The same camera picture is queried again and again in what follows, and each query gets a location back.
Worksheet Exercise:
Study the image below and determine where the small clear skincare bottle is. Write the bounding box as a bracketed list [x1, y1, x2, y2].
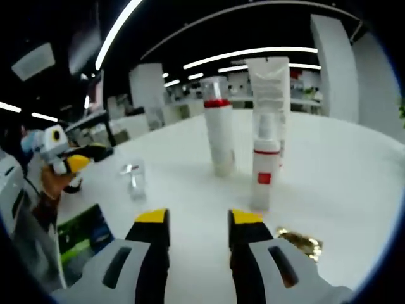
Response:
[118, 155, 148, 202]

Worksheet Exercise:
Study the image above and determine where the monitor screen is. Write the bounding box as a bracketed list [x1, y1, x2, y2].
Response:
[68, 30, 104, 77]

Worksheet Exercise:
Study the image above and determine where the long ceiling light strip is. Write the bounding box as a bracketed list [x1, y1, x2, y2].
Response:
[94, 0, 145, 71]

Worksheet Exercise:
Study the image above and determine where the small gold packet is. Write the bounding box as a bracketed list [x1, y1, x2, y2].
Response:
[274, 225, 324, 263]

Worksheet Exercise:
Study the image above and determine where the square ceiling vent panel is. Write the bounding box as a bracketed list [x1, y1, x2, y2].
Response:
[11, 42, 55, 80]

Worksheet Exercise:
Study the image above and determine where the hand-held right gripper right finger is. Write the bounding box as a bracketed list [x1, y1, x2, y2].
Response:
[228, 208, 354, 304]

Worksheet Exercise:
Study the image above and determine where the green blue skincare sachet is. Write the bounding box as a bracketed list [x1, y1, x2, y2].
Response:
[56, 204, 115, 263]

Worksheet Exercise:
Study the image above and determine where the white skincare tube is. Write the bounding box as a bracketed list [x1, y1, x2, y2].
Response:
[246, 57, 291, 168]

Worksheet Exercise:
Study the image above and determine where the white skincare bottle clear cap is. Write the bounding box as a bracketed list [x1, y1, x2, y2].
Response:
[199, 76, 237, 177]

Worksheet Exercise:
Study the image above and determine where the person's left hand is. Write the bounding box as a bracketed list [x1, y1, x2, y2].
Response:
[40, 163, 83, 205]

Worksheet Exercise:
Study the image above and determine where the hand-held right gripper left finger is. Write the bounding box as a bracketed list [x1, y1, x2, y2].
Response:
[52, 208, 170, 304]

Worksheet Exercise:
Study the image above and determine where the white pump skincare bottle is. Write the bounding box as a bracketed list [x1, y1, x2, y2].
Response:
[249, 112, 282, 212]

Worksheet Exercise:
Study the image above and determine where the white pillar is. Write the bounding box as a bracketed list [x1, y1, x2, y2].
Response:
[309, 14, 360, 123]

